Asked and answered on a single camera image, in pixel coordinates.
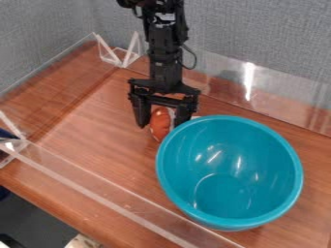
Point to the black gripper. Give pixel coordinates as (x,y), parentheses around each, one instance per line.
(163,89)

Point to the clear acrylic wall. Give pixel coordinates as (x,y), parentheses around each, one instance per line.
(96,206)
(288,98)
(25,56)

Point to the red white toy mushroom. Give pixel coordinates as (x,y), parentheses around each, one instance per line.
(162,123)

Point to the clear acrylic back wall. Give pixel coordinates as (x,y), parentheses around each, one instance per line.
(288,98)

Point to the clear acrylic left wall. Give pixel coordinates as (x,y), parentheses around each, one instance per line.
(25,56)

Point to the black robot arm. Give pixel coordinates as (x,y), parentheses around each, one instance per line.
(166,29)

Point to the clear acrylic corner bracket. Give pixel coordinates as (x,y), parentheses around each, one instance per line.
(118,56)

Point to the blue plastic bowl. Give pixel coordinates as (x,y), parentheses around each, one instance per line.
(230,172)

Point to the clear acrylic left bracket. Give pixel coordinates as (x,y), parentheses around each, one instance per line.
(12,140)

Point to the clear acrylic front wall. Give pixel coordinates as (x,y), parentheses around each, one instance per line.
(96,206)

